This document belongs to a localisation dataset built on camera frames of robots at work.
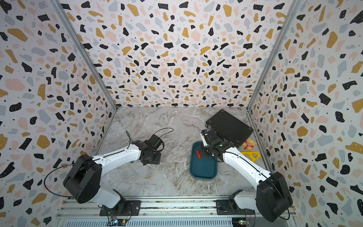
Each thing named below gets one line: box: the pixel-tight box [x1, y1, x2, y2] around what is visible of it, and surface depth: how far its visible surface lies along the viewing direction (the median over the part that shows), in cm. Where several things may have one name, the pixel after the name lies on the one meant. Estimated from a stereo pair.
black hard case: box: [205, 109, 254, 148], surface depth 109 cm
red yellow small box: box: [242, 137, 258, 152], surface depth 100 cm
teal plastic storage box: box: [189, 140, 218, 181], surface depth 89 cm
